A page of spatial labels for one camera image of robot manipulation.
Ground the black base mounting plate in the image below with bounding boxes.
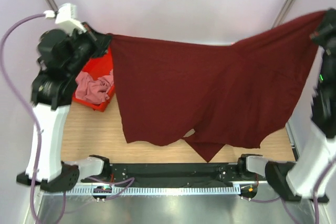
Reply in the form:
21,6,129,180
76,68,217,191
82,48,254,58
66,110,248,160
111,165,242,188

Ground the slotted white cable duct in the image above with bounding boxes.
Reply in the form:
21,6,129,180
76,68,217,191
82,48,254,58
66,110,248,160
66,183,241,196

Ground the aluminium front rail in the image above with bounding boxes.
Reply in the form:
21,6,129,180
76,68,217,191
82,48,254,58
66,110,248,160
61,159,297,168

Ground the red plastic bin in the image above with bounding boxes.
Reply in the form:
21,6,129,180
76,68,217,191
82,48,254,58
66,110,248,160
72,49,115,112

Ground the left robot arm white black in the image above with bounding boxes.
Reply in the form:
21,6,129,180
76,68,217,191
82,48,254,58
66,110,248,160
16,23,112,193

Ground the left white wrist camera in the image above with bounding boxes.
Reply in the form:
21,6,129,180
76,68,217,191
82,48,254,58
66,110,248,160
44,3,87,35

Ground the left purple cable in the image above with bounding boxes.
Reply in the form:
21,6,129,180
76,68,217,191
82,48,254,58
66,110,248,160
0,14,135,224

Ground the pink crumpled t shirt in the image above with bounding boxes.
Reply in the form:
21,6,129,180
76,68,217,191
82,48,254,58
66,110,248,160
75,70,114,105

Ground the dark maroon t shirt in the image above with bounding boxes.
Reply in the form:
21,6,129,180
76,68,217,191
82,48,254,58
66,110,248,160
110,10,326,161

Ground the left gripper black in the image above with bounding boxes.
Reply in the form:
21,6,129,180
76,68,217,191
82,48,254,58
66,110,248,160
67,22,112,76

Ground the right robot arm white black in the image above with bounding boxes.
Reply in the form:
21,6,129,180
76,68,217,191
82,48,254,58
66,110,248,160
236,8,335,203

